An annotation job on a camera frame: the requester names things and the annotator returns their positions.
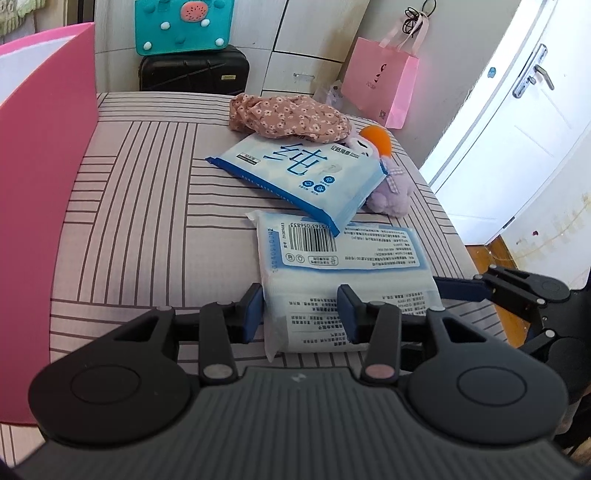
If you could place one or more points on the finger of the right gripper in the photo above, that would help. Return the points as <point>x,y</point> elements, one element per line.
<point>469,290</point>

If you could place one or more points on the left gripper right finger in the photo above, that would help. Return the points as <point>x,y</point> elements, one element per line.
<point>459,380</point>

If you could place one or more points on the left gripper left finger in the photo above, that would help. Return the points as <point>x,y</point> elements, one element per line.
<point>139,379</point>

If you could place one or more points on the white tissue pack barcode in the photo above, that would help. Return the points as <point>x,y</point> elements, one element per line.
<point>302,265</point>

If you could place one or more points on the blue wet wipes pack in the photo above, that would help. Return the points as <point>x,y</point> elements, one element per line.
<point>330,182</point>

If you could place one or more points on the pink floral fabric scrunchie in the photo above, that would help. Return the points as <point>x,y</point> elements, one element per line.
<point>278,117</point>

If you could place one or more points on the orange egg-shaped sponge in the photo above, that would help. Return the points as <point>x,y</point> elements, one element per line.
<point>379,137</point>

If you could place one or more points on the purple plush toy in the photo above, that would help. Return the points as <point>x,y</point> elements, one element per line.
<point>393,196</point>

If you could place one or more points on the white door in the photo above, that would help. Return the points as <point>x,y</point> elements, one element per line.
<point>510,150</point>

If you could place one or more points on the pink paper gift bag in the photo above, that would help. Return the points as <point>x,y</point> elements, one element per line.
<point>381,75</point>

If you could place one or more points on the clear plastic bag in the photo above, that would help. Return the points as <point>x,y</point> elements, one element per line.
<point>330,95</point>

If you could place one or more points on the white wardrobe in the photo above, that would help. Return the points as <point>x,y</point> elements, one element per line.
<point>291,46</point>

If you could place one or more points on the black suitcase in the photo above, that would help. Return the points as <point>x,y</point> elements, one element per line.
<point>222,72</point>

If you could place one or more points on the pink storage box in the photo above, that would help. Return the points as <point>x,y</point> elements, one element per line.
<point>48,115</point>

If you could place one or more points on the teal felt handbag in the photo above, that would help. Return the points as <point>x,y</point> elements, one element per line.
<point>177,26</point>

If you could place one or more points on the silver door handle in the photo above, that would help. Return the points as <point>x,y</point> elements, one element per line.
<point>533,73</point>

